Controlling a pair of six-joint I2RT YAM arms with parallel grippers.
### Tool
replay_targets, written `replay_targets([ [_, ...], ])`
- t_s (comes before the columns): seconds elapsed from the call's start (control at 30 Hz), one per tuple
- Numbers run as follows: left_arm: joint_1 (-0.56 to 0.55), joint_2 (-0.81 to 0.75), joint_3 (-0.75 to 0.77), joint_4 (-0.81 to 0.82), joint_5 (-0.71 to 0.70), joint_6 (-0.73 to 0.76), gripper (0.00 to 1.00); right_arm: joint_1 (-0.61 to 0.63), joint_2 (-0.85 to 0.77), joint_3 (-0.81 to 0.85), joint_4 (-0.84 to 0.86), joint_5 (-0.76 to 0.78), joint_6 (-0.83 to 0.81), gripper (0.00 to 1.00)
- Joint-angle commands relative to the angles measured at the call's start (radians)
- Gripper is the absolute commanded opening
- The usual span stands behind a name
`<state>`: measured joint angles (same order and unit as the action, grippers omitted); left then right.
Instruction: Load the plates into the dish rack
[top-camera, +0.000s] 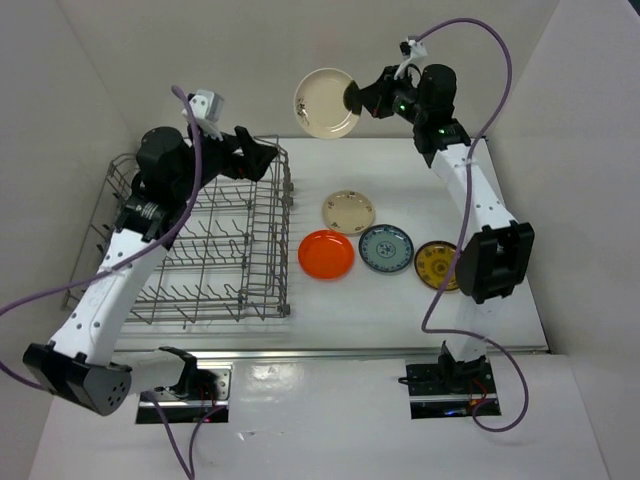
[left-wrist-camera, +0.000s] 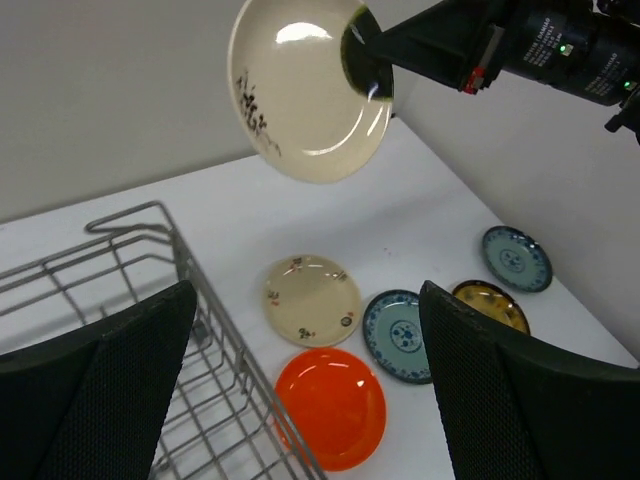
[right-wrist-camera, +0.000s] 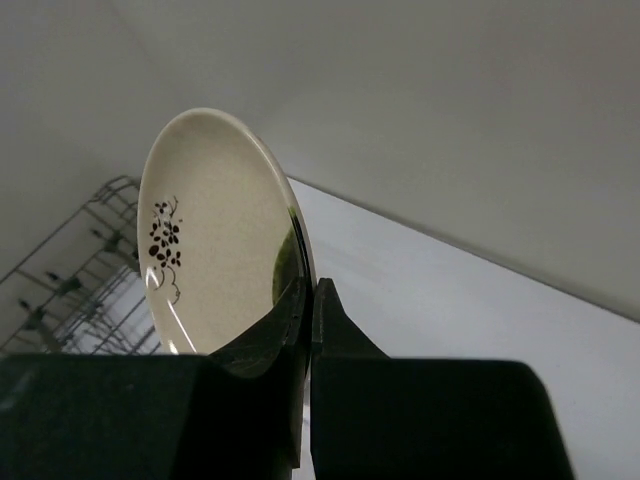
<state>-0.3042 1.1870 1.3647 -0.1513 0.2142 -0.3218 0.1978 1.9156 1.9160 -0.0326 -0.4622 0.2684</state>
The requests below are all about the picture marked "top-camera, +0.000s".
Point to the blue patterned plate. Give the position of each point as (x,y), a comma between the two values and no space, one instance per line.
(386,248)

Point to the grey wire dish rack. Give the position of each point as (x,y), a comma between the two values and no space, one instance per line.
(230,262)

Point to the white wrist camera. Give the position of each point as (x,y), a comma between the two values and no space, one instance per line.
(412,50)
(207,107)

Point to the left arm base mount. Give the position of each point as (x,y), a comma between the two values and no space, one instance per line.
(208,399)

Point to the cream plate small motifs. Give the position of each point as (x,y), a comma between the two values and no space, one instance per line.
(348,212)

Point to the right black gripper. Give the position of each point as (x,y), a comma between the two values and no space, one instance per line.
(374,98)

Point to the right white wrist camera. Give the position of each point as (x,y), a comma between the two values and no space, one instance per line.
(412,50)

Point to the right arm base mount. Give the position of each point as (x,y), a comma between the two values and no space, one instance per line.
(430,398)

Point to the cream plate green patch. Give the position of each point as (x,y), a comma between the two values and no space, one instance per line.
(319,107)

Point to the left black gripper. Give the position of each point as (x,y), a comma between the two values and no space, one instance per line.
(252,164)

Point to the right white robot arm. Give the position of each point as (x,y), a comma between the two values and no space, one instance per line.
(495,247)

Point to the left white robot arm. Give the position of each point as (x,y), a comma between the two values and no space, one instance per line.
(77,363)

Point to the yellow patterned plate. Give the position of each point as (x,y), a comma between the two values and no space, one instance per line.
(432,262)

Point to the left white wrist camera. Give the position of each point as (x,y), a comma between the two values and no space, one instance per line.
(207,107)

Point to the orange plate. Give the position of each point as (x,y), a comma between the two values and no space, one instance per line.
(326,255)

